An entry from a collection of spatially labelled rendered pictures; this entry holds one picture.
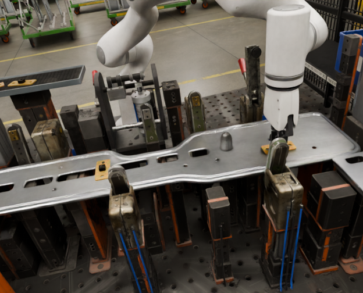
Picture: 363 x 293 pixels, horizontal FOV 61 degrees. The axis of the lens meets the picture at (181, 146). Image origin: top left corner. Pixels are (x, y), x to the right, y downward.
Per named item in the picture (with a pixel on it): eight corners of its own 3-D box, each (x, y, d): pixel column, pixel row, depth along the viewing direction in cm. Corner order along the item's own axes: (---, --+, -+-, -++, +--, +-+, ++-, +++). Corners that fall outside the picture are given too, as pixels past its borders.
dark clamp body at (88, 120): (102, 218, 110) (68, 125, 89) (105, 193, 121) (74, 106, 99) (132, 212, 111) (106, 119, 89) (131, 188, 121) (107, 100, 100)
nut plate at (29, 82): (7, 86, 98) (5, 82, 98) (13, 81, 101) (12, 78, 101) (31, 84, 97) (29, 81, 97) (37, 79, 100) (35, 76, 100)
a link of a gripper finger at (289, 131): (283, 101, 71) (276, 110, 77) (292, 132, 69) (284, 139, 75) (288, 100, 71) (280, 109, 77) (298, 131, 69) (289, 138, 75)
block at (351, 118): (351, 216, 98) (373, 136, 81) (330, 191, 108) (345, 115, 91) (359, 214, 98) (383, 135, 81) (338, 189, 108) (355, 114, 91)
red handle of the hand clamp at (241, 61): (248, 99, 92) (235, 57, 98) (246, 103, 94) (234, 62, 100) (262, 97, 92) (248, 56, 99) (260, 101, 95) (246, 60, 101)
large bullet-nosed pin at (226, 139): (222, 156, 84) (221, 136, 81) (219, 150, 87) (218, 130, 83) (234, 154, 84) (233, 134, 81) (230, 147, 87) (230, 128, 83)
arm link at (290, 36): (283, 59, 74) (256, 71, 70) (287, 0, 67) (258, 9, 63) (314, 67, 69) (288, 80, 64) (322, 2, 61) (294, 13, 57)
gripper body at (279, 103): (259, 74, 74) (258, 114, 81) (276, 90, 66) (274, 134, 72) (289, 68, 75) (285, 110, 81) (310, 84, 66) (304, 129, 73)
